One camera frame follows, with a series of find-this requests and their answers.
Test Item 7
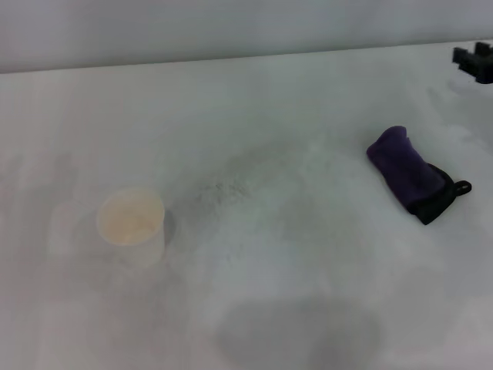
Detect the purple rag with black trim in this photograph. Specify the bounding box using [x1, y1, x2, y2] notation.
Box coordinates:
[365, 124, 474, 227]

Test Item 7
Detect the white paper cup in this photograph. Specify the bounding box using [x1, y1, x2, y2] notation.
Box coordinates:
[96, 187, 167, 270]

